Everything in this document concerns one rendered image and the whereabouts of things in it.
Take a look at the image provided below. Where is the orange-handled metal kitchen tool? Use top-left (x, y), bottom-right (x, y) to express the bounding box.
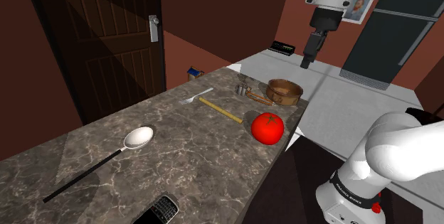
top-left (236, 82), bottom-right (275, 107)

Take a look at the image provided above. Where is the brown bowl with handles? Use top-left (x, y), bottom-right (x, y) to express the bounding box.
top-left (265, 78), bottom-right (304, 107)

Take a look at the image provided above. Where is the small blue box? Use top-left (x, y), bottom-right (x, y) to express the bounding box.
top-left (187, 66), bottom-right (205, 82)

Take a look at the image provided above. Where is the dark robot stand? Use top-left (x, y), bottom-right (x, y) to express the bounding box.
top-left (241, 136), bottom-right (426, 224)

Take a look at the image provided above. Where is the white ladle with black handle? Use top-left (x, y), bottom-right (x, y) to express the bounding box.
top-left (42, 126), bottom-right (154, 204)

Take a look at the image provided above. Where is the framed portrait picture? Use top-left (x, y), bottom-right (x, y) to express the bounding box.
top-left (341, 0), bottom-right (378, 25)

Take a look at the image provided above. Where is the black keypad phone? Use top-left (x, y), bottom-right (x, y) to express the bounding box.
top-left (132, 191), bottom-right (180, 224)

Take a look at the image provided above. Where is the silver fork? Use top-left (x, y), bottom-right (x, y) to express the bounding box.
top-left (178, 87), bottom-right (214, 105)

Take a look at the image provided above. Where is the red tomato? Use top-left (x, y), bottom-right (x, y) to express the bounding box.
top-left (250, 112), bottom-right (285, 146)

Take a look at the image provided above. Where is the small black device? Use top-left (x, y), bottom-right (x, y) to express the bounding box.
top-left (268, 40), bottom-right (297, 57)

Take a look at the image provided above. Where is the dark brown door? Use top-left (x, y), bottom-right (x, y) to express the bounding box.
top-left (21, 0), bottom-right (167, 125)

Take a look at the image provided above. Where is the dark refrigerator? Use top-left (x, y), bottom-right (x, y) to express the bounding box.
top-left (339, 0), bottom-right (444, 91)

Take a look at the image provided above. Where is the yellow wooden stick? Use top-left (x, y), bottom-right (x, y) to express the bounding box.
top-left (199, 97), bottom-right (244, 124)

